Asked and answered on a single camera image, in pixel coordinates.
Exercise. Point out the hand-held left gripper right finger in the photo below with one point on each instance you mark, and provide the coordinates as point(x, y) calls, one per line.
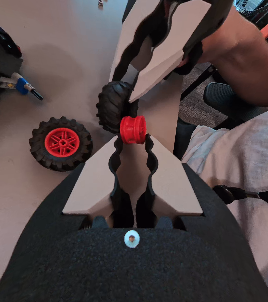
point(176, 186)

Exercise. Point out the person in white shirt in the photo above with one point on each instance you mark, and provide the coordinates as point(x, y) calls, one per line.
point(242, 153)

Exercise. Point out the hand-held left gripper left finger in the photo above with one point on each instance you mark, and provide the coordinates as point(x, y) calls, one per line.
point(89, 184)

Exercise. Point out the black office chair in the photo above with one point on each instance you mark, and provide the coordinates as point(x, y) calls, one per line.
point(226, 96)

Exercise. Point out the lego wheel with red rim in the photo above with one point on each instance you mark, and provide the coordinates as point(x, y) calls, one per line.
point(62, 142)

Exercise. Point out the red lego wheel rim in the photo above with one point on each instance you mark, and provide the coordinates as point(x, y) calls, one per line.
point(132, 129)

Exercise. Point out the black lego tire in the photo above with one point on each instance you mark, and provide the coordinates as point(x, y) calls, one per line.
point(112, 106)

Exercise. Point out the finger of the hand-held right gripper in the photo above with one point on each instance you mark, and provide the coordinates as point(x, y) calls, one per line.
point(169, 47)
point(129, 30)

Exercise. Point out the person's right forearm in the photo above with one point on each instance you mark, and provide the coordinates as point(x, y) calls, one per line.
point(244, 61)

